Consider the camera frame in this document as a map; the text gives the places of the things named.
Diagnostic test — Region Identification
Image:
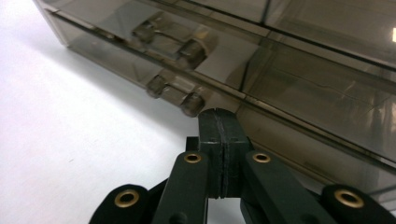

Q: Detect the smoky clear drawer box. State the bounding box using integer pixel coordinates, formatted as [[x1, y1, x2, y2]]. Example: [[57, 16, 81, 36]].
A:
[[32, 0, 396, 214]]

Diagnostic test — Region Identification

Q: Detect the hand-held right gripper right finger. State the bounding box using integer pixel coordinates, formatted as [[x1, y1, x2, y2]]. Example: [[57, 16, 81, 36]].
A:
[[221, 108, 341, 224]]

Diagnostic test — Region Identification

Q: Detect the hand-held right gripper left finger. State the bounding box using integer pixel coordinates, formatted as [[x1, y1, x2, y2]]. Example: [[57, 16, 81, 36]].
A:
[[150, 107, 226, 224]]

